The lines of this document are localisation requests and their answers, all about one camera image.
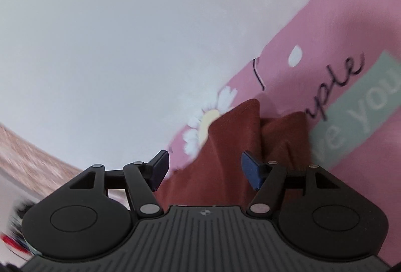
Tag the red-brown knit sweater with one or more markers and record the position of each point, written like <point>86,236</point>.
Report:
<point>225,149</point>

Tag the beige patterned curtain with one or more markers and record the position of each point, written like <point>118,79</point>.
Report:
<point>28,159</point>

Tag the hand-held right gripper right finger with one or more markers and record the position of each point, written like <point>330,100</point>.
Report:
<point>252,170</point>

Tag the pink floral bedsheet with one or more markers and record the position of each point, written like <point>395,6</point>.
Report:
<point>313,24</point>

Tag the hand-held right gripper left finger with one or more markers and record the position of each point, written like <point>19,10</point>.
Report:
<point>159,170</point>

